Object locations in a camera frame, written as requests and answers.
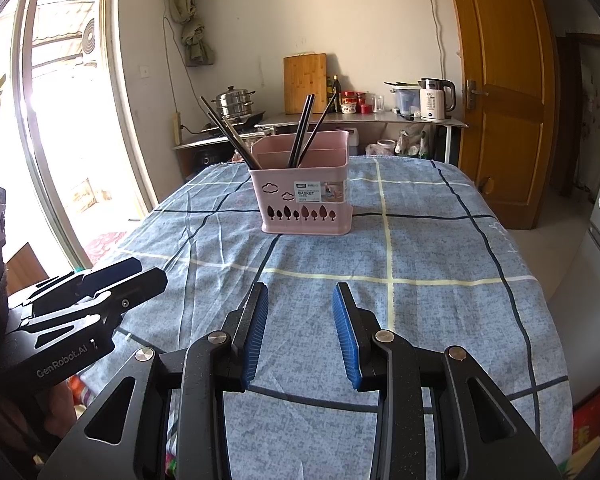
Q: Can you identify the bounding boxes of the wooden cutting board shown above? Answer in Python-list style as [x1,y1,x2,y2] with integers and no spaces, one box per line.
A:
[283,53,328,115]

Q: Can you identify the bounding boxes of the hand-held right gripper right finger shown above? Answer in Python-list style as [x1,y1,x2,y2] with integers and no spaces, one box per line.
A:
[331,281,563,480]

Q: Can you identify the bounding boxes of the wall cable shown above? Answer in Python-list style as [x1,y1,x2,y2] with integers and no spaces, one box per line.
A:
[419,0,464,82]

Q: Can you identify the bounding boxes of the red patterned cloth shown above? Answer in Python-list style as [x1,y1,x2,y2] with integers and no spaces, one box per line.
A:
[570,394,600,463]

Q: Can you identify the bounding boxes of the metal door handle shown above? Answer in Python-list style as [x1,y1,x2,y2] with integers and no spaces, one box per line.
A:
[464,79,490,109]

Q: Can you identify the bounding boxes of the red and white jars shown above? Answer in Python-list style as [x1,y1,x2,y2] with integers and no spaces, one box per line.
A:
[341,91,367,114]

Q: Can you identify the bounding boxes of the white electric kettle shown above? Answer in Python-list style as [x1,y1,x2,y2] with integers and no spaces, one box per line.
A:
[419,78,456,122]

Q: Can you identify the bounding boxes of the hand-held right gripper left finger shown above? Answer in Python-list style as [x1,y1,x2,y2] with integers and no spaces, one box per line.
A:
[37,281,270,480]

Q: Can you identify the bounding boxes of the outdoor fan unit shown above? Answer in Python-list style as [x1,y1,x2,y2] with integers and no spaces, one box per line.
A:
[80,16,101,59]

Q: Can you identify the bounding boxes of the black cooktop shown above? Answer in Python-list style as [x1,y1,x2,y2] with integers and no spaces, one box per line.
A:
[200,110,267,134]

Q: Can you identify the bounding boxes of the grey refrigerator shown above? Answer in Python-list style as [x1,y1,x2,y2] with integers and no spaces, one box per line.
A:
[545,25,600,411]

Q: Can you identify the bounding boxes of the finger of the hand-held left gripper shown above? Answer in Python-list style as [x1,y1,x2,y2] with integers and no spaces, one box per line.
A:
[32,257,143,306]
[10,267,169,336]

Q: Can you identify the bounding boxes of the pink plastic chopstick basket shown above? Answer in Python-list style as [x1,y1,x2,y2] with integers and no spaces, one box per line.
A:
[248,130,353,236]

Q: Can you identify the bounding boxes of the person's left hand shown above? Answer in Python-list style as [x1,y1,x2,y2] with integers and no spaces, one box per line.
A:
[40,382,79,442]

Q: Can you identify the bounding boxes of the clear blue water pitcher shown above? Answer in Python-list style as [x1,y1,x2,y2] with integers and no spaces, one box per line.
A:
[391,85,421,117]

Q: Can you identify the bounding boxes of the brown wooden board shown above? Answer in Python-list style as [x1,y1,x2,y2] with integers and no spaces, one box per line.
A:
[5,242,49,292]

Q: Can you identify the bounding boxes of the blue plaid tablecloth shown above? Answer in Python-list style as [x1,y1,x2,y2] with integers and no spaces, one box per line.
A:
[77,155,572,480]

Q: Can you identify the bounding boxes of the glass sliding door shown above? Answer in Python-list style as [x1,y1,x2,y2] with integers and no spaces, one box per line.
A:
[10,0,161,271]

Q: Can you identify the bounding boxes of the wooden door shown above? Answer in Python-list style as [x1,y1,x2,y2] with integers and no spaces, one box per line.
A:
[442,0,557,232]

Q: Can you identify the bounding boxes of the plastic bags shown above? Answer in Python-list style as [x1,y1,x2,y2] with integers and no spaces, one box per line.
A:
[395,127,434,159]

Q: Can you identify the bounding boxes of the metal counter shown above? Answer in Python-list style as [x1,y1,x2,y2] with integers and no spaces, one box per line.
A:
[172,111,469,182]

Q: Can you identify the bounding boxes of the steel steamer pot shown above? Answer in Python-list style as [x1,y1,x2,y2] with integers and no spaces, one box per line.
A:
[215,86,256,120]

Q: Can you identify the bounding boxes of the hanging grey cloth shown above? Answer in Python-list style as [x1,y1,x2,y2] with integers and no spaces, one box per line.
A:
[167,0,216,67]

